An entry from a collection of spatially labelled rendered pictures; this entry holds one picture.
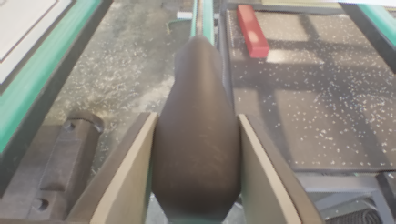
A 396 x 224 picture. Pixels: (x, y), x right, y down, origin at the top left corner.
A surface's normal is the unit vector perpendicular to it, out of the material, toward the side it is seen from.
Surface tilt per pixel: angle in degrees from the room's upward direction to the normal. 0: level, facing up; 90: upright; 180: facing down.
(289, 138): 0
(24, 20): 90
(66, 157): 0
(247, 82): 0
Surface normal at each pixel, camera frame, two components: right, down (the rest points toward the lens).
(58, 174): 0.02, -0.58
